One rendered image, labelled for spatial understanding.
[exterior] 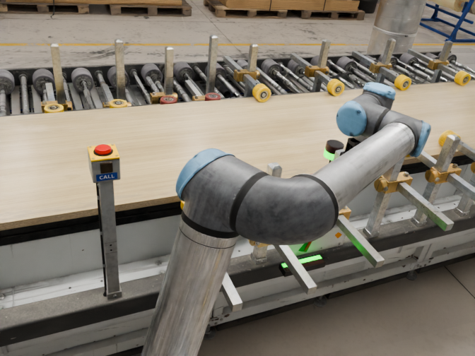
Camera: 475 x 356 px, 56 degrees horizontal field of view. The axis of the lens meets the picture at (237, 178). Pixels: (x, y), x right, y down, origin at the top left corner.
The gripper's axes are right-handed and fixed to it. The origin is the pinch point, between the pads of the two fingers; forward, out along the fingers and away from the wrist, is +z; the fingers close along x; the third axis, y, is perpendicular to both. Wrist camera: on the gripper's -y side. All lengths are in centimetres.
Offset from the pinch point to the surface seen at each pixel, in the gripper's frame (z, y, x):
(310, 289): 19.6, 24.0, 19.1
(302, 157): 11.1, -4.3, -38.4
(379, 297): 101, -64, -24
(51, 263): 33, 95, -28
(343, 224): 15.1, -0.3, -0.5
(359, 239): 15.1, -1.0, 7.7
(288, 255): 18.6, 23.9, 4.5
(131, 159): 11, 63, -53
